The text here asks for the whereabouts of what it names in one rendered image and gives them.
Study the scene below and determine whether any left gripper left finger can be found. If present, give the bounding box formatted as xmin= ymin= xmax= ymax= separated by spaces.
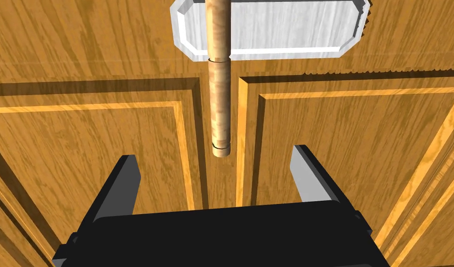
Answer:
xmin=81 ymin=154 xmax=142 ymax=225

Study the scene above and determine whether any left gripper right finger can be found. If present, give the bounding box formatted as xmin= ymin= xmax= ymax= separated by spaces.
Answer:
xmin=289 ymin=144 xmax=349 ymax=207

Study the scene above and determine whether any brown wooden door leaf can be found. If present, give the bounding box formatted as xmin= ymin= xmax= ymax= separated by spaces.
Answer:
xmin=0 ymin=0 xmax=454 ymax=267

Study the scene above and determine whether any wooden door handle bar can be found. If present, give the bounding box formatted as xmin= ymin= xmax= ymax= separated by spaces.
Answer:
xmin=205 ymin=0 xmax=232 ymax=158

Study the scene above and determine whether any white handle plate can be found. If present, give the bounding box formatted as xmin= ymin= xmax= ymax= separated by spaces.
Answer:
xmin=170 ymin=0 xmax=371 ymax=62

